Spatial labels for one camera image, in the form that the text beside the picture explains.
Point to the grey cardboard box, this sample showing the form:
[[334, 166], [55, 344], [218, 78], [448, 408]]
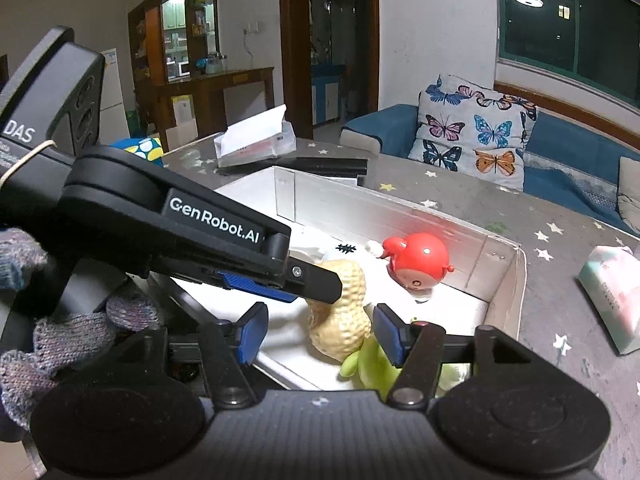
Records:
[[350, 210]]

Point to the white tissue box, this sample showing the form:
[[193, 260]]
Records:
[[260, 147]]

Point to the dark window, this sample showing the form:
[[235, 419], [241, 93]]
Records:
[[575, 25]]

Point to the blue sofa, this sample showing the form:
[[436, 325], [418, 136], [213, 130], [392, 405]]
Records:
[[565, 145]]

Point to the white rabbit plush toy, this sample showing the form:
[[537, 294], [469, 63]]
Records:
[[332, 254]]

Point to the white microwave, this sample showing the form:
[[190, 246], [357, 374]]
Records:
[[178, 70]]

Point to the wooden wall cabinet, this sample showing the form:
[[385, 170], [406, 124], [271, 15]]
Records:
[[150, 45]]

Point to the person's left hand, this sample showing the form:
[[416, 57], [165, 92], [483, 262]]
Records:
[[80, 322]]

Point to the white fridge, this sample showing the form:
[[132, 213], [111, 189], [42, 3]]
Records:
[[112, 100]]

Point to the pastel tissue pack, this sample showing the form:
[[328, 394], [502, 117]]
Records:
[[615, 295]]

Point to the yellow and white carton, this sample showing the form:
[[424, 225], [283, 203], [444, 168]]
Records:
[[183, 110]]

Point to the blue dotted carton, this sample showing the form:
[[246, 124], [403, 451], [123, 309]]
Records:
[[142, 147]]

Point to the wall socket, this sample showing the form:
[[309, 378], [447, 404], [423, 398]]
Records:
[[251, 27]]

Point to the beige peanut toy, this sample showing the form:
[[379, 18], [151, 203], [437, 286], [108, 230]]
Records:
[[340, 330]]

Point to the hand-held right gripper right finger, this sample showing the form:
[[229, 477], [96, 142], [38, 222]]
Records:
[[390, 332]]

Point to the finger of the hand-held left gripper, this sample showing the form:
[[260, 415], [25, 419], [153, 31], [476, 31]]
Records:
[[250, 286], [315, 285]]

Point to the wooden side table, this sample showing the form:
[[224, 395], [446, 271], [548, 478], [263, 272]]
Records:
[[235, 80]]

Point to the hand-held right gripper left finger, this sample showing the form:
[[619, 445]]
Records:
[[252, 332]]

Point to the glass jars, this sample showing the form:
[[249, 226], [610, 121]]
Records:
[[216, 64]]

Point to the red round toy figure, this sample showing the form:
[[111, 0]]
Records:
[[420, 255]]

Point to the green round toy figure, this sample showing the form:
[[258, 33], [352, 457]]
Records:
[[370, 370]]

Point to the beige cushion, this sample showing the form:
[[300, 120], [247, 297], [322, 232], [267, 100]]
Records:
[[630, 195]]

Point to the dark wooden door frame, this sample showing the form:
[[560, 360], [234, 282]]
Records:
[[285, 35]]

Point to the butterfly print pillow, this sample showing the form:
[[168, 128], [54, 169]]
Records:
[[470, 135]]

